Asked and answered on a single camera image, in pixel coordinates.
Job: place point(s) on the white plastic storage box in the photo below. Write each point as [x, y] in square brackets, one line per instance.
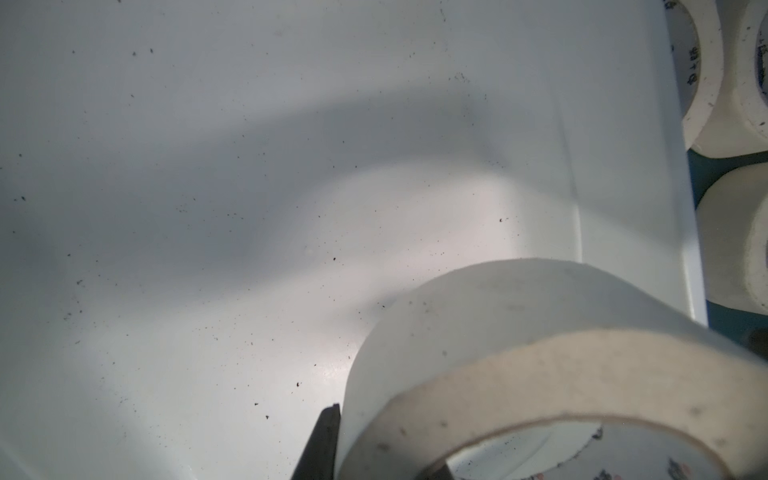
[206, 206]

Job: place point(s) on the masking tape roll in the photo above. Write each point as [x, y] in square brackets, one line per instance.
[547, 369]
[696, 45]
[737, 125]
[732, 227]

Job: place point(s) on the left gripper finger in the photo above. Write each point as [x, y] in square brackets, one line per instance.
[317, 461]

